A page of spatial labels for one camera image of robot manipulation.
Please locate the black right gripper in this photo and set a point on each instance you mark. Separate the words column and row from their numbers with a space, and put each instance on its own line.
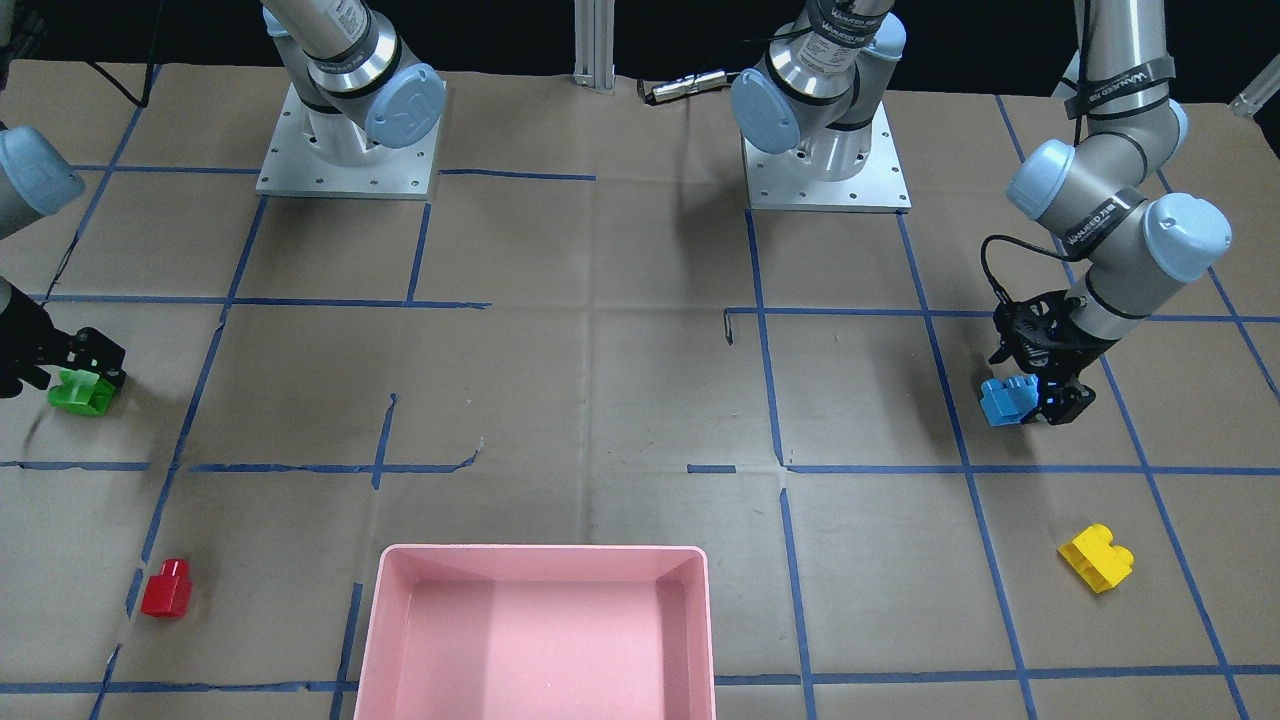
column 22, row 338

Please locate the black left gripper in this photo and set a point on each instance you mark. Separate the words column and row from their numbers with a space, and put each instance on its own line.
column 1077, row 352

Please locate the green toy block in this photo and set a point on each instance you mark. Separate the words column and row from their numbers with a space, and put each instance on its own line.
column 82, row 393

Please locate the blue toy block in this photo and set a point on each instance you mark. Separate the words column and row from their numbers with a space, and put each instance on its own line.
column 1010, row 401

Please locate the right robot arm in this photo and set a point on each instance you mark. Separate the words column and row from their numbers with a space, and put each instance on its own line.
column 360, row 121

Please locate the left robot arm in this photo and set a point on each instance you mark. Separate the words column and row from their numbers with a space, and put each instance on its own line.
column 825, row 74

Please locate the pink plastic box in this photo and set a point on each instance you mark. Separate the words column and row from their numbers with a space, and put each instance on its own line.
column 539, row 631

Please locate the yellow toy block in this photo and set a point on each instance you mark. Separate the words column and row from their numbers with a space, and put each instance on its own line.
column 1097, row 559

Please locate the red toy block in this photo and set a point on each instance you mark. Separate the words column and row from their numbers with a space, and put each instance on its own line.
column 167, row 594

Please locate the aluminium bar at edge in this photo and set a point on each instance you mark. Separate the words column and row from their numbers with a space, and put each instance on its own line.
column 1262, row 88

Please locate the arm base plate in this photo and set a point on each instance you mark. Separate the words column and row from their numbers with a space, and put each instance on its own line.
column 853, row 171
column 326, row 156

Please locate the silver cable connector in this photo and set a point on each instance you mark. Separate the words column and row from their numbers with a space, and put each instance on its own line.
column 659, row 94

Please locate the aluminium profile post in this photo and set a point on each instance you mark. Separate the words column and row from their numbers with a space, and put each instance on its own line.
column 593, row 40

